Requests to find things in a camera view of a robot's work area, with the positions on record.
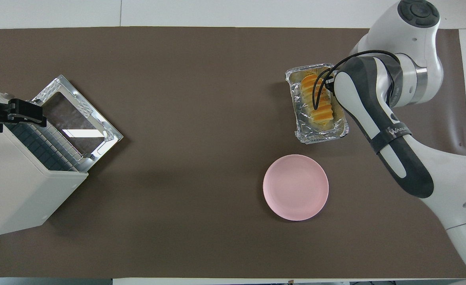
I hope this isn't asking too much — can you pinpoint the glass oven door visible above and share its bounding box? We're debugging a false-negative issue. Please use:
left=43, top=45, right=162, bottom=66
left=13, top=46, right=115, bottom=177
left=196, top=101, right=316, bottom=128
left=31, top=74, right=124, bottom=173

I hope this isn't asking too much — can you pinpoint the metal oven rack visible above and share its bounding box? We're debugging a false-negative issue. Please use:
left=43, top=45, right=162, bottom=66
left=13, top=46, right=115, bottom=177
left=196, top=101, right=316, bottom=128
left=4, top=119, right=84, bottom=171

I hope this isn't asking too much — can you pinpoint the cream toaster oven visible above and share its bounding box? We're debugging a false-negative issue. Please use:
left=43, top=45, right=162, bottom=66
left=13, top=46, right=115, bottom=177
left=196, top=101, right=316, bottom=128
left=0, top=74, right=124, bottom=237

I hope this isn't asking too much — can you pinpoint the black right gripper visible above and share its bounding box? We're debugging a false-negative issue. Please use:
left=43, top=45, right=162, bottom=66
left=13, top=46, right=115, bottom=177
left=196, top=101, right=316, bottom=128
left=323, top=76, right=337, bottom=95

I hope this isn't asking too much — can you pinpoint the pink round plate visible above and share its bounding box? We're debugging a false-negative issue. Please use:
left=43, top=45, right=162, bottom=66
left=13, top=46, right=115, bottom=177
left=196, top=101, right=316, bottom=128
left=263, top=154, right=329, bottom=221

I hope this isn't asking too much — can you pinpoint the aluminium foil tray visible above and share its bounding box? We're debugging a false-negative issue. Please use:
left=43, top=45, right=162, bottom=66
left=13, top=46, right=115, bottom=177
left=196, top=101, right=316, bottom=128
left=285, top=63, right=349, bottom=144

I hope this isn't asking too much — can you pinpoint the brown table mat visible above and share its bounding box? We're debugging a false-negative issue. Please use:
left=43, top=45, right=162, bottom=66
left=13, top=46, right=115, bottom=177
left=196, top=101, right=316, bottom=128
left=0, top=27, right=466, bottom=279

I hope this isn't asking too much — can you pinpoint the golden ridged bread loaf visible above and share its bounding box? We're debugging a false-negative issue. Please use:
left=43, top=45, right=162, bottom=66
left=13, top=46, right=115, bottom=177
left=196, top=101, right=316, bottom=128
left=300, top=72, right=335, bottom=129

